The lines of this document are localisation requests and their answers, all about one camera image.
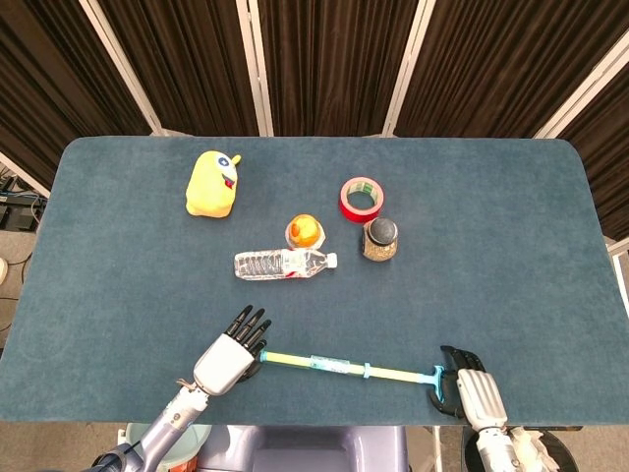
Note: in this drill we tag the red tape roll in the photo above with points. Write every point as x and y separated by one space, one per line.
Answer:
345 207

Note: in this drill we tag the orange translucent ball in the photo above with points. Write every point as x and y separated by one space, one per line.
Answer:
304 231

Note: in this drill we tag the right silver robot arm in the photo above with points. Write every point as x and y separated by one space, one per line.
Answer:
491 450

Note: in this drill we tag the clear syringe barrel blue caps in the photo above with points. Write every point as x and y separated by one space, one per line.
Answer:
329 364

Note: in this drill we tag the light blue long stick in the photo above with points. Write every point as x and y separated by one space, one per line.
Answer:
398 376

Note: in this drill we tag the yellow plush monster toy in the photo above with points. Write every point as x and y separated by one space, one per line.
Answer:
211 192

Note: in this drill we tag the white crumpled paper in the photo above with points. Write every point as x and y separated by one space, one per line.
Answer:
535 447

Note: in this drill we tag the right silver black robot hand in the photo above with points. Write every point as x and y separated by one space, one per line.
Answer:
481 393

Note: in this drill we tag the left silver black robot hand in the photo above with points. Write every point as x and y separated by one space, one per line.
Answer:
221 364

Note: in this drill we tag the lavender robot torso base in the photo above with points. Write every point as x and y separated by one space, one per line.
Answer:
304 450

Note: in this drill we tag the dark curtain screen panel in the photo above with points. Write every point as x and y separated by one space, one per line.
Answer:
491 64
49 74
191 64
334 64

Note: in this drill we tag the black round bin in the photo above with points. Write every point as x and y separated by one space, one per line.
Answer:
566 452

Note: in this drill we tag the seed jar black lid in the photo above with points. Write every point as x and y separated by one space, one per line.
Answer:
381 231

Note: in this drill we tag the clear plastic water bottle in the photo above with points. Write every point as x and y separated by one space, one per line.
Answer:
265 265

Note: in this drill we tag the blue velvet table cloth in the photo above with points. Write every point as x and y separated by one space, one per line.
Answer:
147 275

